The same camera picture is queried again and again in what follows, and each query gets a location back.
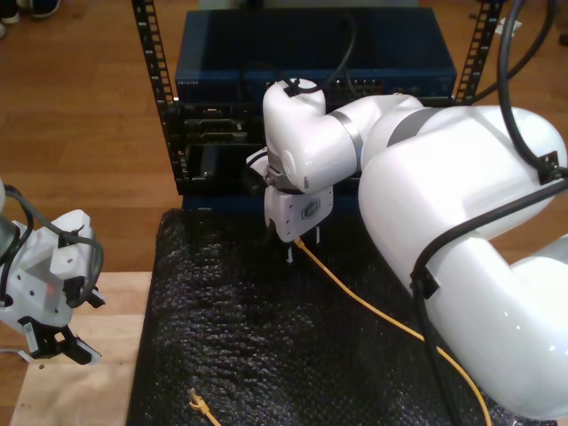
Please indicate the blue network switch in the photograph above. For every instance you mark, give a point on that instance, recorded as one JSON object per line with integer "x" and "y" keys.
{"x": 266, "y": 40}

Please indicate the blue base panel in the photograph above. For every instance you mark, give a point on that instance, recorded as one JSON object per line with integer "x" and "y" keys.
{"x": 222, "y": 203}

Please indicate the black bubble wrap mat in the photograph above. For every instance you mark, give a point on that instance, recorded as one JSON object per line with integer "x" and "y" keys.
{"x": 266, "y": 333}

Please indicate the person's shoe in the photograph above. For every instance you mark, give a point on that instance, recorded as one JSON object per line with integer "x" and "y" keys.
{"x": 44, "y": 9}
{"x": 2, "y": 30}
{"x": 10, "y": 18}

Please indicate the white crumpled paper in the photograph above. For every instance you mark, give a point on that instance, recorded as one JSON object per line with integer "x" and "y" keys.
{"x": 515, "y": 27}

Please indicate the dark round object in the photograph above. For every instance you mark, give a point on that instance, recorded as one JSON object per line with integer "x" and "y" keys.
{"x": 563, "y": 40}

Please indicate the black rack shelf tray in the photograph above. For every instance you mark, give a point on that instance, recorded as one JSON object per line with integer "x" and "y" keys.
{"x": 222, "y": 188}

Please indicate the black rack server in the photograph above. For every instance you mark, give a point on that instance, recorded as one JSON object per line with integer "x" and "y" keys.
{"x": 208, "y": 124}

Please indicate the black rack frame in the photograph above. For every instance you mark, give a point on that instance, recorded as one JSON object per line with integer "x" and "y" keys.
{"x": 170, "y": 133}

